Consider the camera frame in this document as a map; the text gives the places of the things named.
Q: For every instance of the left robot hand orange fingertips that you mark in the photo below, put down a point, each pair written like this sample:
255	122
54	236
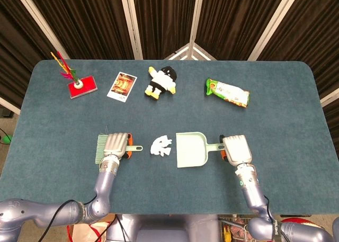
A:
116	146

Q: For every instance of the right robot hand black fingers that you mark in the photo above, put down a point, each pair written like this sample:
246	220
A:
238	149

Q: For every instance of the mint green hand broom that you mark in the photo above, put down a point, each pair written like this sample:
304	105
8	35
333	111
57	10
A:
100	149

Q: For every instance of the white paper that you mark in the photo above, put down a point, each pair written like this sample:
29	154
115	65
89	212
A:
158	147

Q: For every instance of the mint green dustpan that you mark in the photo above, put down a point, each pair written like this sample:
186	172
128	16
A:
190	150

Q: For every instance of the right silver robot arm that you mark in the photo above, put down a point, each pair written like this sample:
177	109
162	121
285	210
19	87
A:
253	191

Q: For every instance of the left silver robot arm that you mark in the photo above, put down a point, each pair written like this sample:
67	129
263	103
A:
104	183

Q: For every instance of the black and white plush toy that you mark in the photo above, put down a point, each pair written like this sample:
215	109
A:
162	80

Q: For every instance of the green and white snack packet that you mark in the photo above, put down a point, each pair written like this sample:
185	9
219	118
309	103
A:
227	92

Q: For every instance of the white card with red picture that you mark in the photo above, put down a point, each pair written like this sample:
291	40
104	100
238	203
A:
121	87

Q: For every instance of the red rectangular flat box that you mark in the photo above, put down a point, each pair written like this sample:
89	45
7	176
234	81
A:
87	87

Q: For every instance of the blue felt table mat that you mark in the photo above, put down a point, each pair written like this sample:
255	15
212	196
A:
169	189

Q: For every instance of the colourful feather shuttlecock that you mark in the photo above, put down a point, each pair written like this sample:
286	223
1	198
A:
77	85

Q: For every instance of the grey robot torso base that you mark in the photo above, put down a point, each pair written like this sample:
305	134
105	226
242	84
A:
164	228

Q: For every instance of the small green ball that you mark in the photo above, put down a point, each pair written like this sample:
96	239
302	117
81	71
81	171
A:
5	139

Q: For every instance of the dark pleated folding screen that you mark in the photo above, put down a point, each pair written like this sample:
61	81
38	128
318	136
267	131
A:
164	14

